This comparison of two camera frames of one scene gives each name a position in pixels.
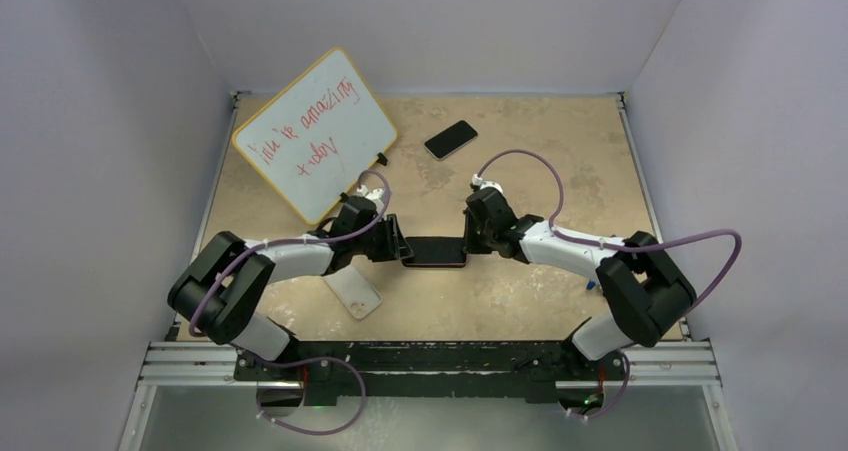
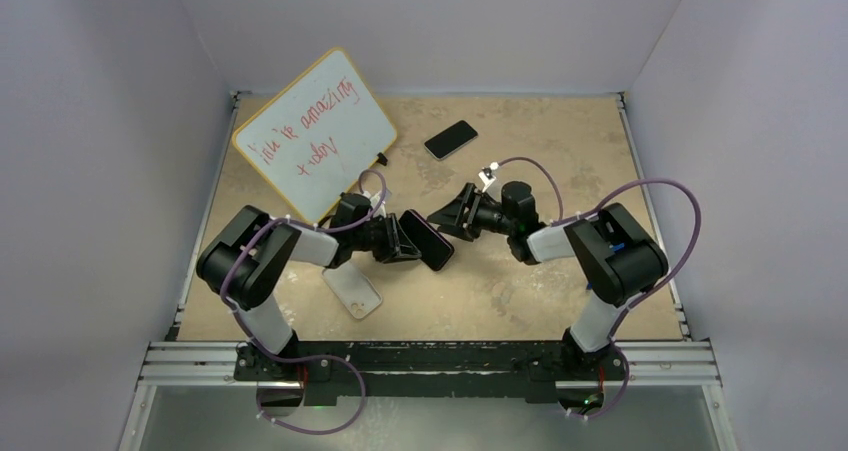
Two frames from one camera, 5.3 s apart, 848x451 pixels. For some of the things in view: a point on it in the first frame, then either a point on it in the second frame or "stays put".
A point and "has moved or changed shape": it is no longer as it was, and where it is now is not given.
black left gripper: (401, 249) stays put
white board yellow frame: (318, 134) stays put
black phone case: (436, 252) has moved or changed shape
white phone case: (356, 295) stays put
